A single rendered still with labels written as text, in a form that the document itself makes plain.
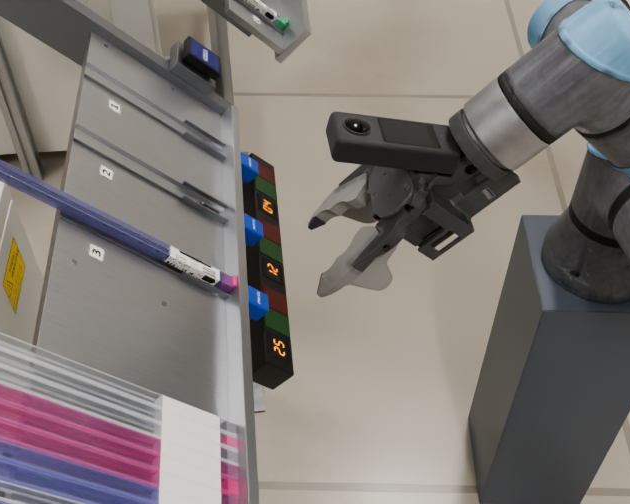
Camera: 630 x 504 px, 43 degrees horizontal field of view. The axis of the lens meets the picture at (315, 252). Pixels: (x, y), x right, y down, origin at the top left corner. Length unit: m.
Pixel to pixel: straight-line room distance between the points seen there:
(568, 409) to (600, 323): 0.21
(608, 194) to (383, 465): 0.76
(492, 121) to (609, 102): 0.09
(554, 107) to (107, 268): 0.41
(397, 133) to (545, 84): 0.13
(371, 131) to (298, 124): 1.51
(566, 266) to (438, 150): 0.43
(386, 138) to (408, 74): 1.72
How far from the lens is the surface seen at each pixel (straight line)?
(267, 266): 0.92
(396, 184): 0.73
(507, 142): 0.69
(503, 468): 1.41
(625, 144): 0.75
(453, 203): 0.75
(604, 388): 1.24
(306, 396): 1.61
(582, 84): 0.68
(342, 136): 0.68
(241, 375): 0.75
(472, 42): 2.59
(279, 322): 0.88
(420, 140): 0.71
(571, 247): 1.07
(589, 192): 1.02
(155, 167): 0.88
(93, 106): 0.89
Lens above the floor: 1.35
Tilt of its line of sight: 47 degrees down
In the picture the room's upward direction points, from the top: straight up
